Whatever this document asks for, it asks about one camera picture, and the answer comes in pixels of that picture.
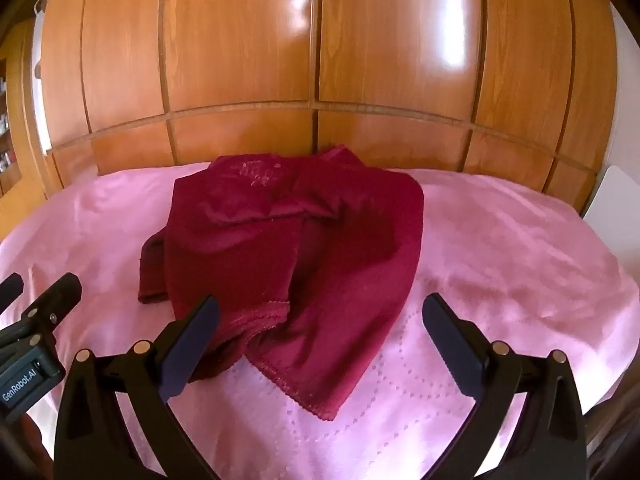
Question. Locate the wooden wardrobe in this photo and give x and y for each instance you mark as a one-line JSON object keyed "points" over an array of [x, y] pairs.
{"points": [[240, 50]]}

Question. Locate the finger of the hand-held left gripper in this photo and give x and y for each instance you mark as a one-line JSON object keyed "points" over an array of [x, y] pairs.
{"points": [[57, 295], [11, 287]]}

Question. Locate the white board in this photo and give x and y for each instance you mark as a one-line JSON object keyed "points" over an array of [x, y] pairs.
{"points": [[615, 210]]}

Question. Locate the wooden bookshelf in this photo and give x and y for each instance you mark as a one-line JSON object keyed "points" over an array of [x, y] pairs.
{"points": [[20, 110]]}

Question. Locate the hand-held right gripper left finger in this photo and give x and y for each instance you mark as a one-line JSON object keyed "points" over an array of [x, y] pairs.
{"points": [[192, 345]]}

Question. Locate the dark red garment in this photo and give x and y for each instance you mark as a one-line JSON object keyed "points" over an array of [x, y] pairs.
{"points": [[300, 260]]}

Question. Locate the pink bedspread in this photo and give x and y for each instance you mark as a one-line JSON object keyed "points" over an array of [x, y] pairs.
{"points": [[500, 260]]}

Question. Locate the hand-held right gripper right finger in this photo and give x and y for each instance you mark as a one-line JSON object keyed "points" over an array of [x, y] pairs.
{"points": [[455, 347]]}

